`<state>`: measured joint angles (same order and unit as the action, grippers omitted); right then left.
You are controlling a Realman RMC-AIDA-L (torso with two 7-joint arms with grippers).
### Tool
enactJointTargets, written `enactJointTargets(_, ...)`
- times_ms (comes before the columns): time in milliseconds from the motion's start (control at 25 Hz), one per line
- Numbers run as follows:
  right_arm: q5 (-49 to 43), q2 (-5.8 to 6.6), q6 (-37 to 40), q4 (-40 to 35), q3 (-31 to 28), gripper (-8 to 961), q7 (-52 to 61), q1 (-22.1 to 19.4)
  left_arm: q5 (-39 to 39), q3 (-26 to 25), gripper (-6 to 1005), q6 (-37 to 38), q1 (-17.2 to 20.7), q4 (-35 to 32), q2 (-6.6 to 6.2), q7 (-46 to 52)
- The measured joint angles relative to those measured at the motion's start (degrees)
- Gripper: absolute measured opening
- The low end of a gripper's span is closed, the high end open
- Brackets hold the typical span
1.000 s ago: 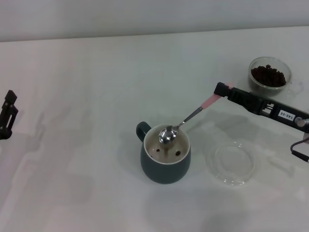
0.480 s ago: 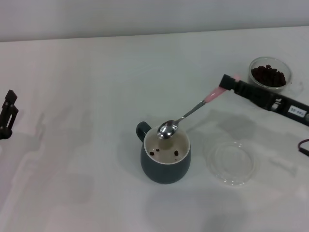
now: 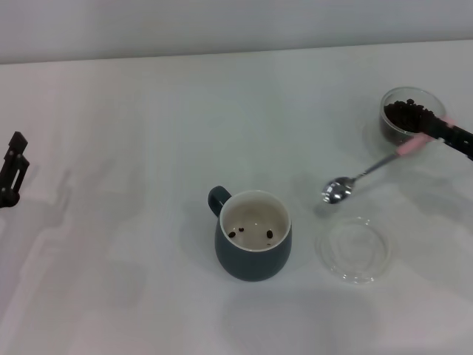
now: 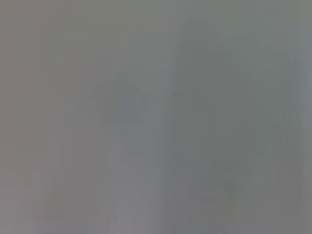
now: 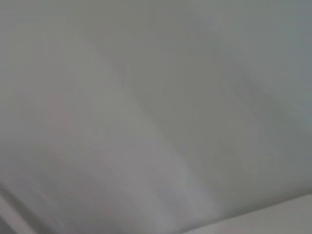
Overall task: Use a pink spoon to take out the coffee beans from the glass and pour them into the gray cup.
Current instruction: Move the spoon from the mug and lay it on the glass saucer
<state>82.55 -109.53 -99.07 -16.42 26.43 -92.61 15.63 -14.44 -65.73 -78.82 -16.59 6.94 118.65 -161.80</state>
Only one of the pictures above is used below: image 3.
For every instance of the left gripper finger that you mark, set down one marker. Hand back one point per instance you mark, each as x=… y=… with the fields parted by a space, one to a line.
x=15 y=166

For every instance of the dark green ceramic mug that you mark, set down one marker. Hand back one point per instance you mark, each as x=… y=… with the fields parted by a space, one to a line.
x=251 y=264

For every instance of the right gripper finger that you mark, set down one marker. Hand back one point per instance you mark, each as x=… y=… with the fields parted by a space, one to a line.
x=438 y=127
x=462 y=149

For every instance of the clear glass spoon saucer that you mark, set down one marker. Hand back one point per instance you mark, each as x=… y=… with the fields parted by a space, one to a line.
x=354 y=251

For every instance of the glass saucer under cup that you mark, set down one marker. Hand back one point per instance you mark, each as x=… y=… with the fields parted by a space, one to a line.
x=371 y=148

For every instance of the pile of coffee beans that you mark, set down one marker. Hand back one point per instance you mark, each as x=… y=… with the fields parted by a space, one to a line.
x=404 y=118

